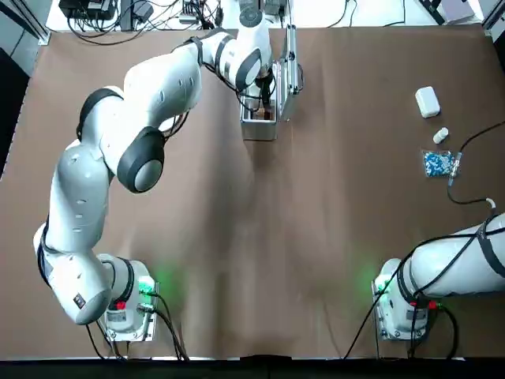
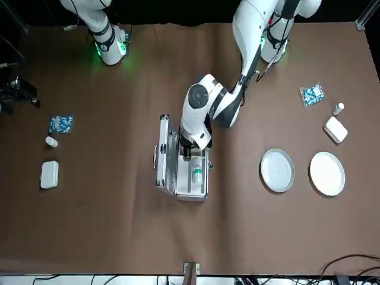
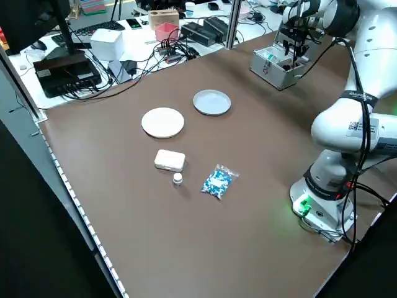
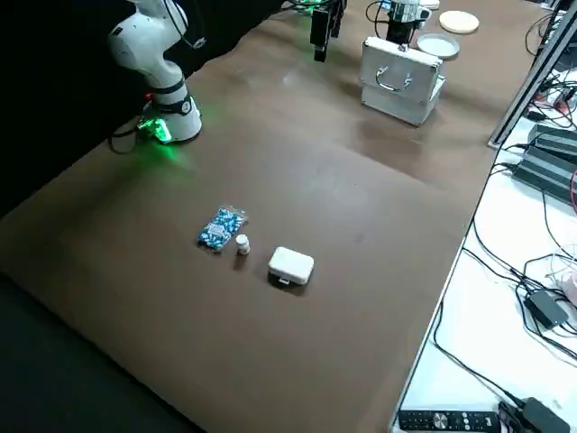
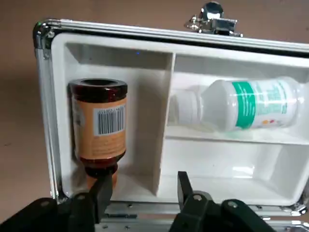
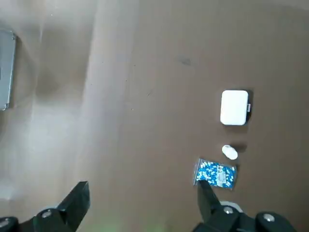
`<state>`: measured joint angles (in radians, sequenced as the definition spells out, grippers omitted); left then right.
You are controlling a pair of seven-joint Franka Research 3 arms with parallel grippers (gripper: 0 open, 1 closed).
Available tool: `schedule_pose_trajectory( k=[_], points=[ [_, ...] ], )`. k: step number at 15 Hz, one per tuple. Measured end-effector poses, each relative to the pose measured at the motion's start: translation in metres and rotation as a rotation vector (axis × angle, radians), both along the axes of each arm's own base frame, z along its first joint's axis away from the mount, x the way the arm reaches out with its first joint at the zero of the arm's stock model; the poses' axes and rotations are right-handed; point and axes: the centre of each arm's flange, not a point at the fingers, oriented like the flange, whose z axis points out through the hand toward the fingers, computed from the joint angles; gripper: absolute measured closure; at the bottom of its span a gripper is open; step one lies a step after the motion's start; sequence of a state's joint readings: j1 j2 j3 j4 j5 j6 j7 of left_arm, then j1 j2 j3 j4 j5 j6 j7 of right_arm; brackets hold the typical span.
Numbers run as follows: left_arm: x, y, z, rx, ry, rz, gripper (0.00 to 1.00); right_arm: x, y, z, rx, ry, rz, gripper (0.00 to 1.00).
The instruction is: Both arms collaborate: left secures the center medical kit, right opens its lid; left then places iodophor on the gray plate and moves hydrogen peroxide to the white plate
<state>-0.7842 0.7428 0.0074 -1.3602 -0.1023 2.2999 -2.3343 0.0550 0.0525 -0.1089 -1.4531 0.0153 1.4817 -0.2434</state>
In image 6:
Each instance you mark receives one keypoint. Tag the small white-capped bottle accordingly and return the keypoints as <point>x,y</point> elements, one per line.
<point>229,152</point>

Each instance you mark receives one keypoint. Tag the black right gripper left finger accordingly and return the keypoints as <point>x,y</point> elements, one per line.
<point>72,205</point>

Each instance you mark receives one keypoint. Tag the aluminium medical kit case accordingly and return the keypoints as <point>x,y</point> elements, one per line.
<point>7,70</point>

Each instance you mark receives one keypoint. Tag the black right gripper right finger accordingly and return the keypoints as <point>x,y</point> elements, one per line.
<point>207,203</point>

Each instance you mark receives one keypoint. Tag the bag of blue-white capsules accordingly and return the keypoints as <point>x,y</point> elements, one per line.
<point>217,172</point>

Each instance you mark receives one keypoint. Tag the white plastic pill box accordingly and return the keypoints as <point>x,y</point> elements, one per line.
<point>234,107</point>

